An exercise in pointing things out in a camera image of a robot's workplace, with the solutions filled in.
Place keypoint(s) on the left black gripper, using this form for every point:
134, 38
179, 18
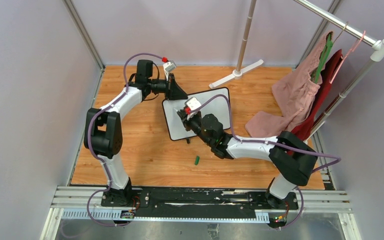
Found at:
172, 91

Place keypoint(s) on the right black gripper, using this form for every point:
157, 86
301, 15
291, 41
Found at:
185, 121

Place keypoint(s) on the green marker cap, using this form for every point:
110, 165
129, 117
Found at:
197, 159

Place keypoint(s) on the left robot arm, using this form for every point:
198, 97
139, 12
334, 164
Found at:
103, 126

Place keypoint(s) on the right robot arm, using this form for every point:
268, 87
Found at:
293, 158

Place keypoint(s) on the pink garment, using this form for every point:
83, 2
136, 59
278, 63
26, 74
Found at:
294, 94

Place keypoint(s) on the dark red garment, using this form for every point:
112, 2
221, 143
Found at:
303, 131

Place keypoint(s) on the green clothes hanger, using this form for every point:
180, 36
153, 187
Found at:
323, 57

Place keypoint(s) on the pink clothes hanger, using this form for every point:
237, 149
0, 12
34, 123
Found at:
347, 54

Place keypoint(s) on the metal clothes rack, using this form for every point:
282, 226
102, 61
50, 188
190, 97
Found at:
327, 17

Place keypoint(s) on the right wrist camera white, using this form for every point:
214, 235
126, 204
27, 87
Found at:
191, 106

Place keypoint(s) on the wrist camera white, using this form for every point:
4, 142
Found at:
168, 67
191, 106

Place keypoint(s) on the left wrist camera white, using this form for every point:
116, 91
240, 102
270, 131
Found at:
168, 67

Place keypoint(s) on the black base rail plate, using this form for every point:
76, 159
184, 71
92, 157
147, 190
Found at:
191, 205

